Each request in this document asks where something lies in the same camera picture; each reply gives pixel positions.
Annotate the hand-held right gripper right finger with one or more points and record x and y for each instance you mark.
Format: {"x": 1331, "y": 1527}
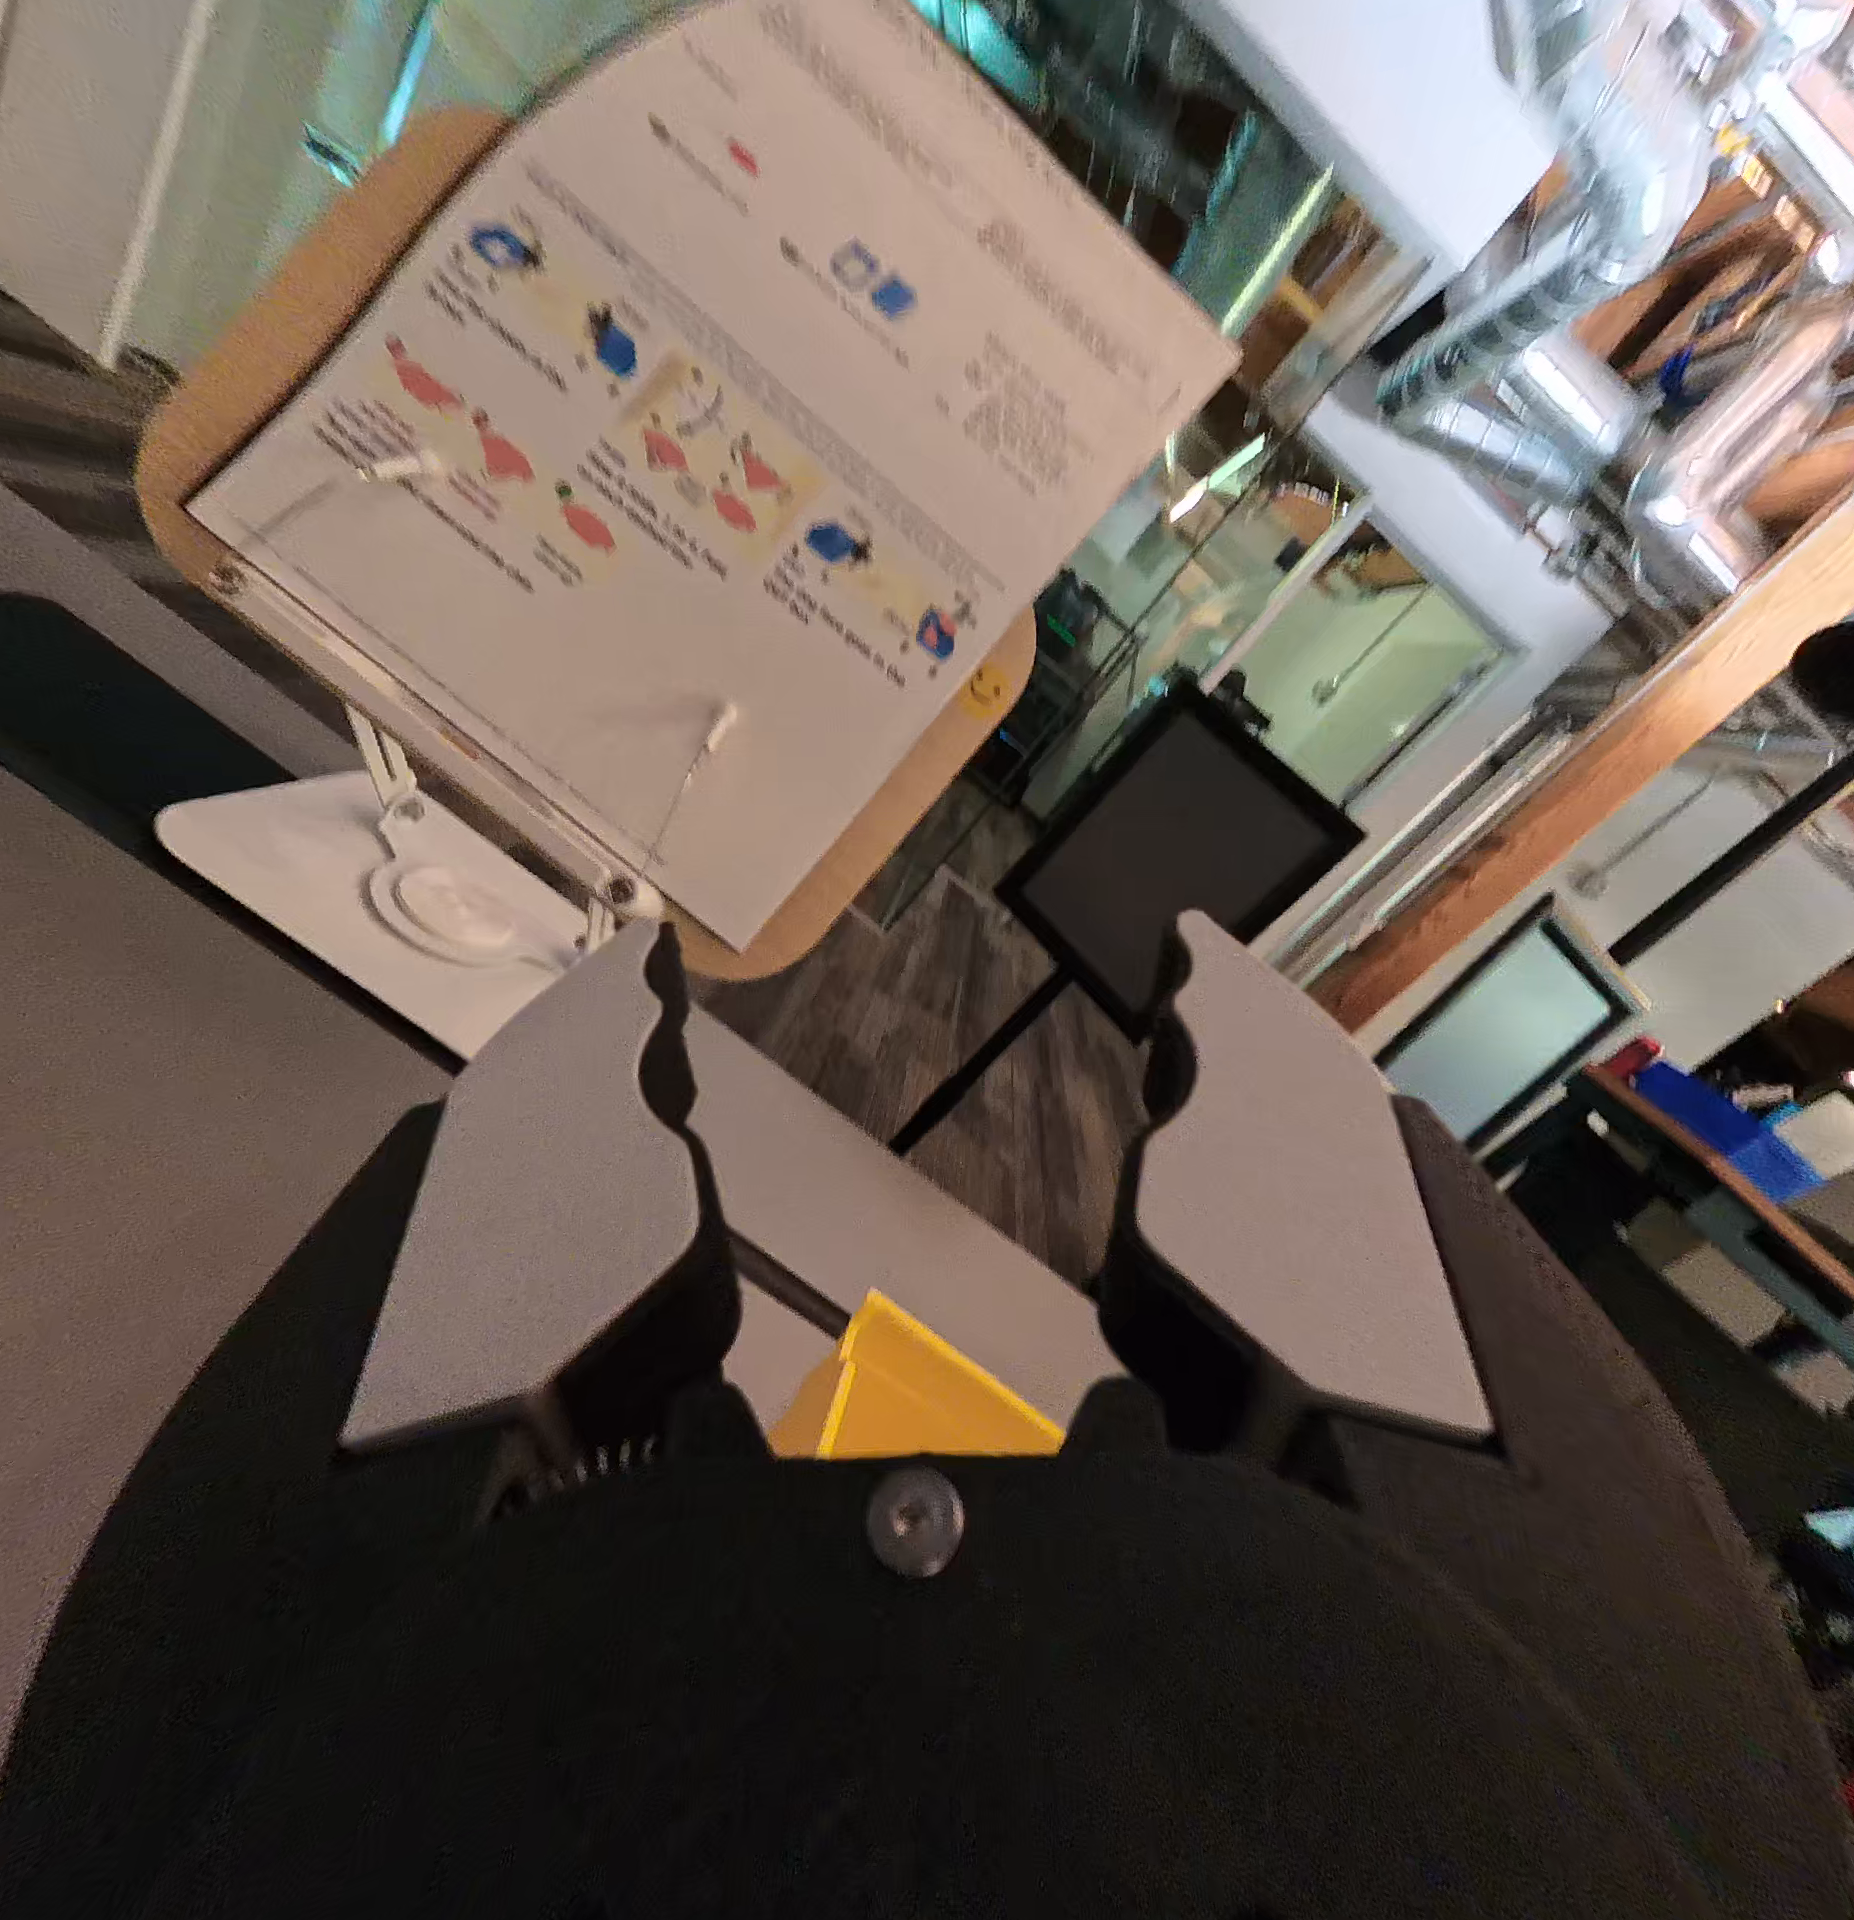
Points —
{"x": 1286, "y": 1201}

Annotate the wood-edged workbench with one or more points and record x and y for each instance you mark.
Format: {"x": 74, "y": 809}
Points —
{"x": 1842, "y": 1275}

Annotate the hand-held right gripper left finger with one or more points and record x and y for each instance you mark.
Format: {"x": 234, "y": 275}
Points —
{"x": 553, "y": 1201}

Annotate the silver metal duct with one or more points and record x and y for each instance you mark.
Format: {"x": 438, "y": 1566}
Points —
{"x": 1542, "y": 254}

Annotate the dark-framed light panel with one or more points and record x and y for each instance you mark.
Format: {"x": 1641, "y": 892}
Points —
{"x": 1504, "y": 1021}

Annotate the yellow plastic bin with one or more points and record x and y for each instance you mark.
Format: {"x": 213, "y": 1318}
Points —
{"x": 912, "y": 1381}

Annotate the black monitor on stand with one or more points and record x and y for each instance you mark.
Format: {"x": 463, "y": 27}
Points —
{"x": 1167, "y": 840}

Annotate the wooden beam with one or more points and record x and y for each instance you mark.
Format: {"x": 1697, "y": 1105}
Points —
{"x": 1617, "y": 750}

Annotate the yellow smiley sticker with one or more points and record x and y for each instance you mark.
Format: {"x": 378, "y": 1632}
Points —
{"x": 985, "y": 688}

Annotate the blue plastic bin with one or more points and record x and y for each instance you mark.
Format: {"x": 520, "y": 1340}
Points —
{"x": 1730, "y": 1124}

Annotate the white printed instruction sheet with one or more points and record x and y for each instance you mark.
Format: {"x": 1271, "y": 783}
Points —
{"x": 806, "y": 450}

